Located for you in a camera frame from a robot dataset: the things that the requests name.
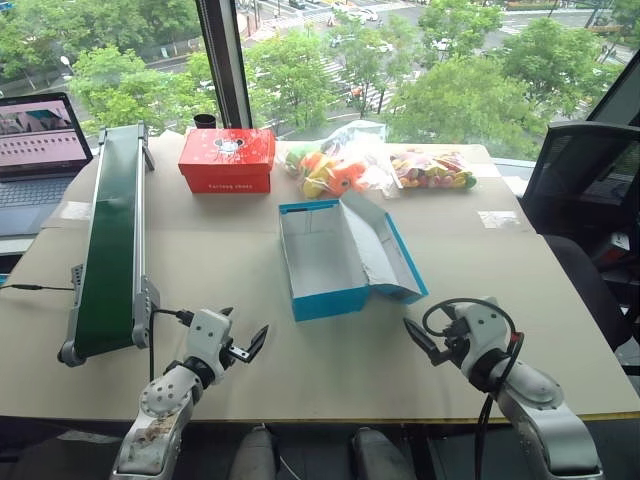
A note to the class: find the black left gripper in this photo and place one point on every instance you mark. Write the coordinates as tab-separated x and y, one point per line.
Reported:
239	354

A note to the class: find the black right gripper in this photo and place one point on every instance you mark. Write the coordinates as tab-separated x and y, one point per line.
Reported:
454	345

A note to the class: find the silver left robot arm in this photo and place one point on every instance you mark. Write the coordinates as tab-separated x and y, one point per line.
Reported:
160	400

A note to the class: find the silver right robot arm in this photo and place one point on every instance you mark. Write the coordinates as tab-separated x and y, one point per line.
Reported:
540	400

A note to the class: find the blue shoe box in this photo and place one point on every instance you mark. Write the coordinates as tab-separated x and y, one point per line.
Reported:
320	260

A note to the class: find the red shoe box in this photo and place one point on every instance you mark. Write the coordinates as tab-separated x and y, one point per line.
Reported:
225	155

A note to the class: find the brown cardboard table cover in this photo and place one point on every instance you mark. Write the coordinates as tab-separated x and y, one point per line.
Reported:
350	375

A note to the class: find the clear tape patch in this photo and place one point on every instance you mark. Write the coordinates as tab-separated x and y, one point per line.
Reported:
499	219
75	210

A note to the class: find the dark grey rounded shape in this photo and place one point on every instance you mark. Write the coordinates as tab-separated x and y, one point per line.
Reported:
382	455
259	455

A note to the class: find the clear bag of colourful toys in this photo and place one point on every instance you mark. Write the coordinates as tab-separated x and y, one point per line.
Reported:
432	172

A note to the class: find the clear bag of plush toys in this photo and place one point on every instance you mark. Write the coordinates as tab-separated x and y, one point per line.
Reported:
330	170

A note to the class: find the black mesh office chair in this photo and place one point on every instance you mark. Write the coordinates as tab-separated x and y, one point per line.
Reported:
575	180

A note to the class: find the black cup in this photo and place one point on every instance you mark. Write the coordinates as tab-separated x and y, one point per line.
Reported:
204	121

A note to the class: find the open grey laptop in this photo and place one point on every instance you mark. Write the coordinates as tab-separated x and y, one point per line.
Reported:
35	150

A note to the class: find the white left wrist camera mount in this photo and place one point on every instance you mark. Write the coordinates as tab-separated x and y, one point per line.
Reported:
207	332

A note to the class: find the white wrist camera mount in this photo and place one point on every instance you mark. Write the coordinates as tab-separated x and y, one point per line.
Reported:
482	320
207	332

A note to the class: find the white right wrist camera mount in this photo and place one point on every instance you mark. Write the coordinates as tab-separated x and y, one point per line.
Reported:
482	320

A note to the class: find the green conveyor belt silver frame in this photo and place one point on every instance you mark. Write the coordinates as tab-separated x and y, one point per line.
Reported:
112	240

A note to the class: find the black window frame post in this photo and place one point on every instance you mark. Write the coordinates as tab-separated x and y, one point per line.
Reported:
225	60

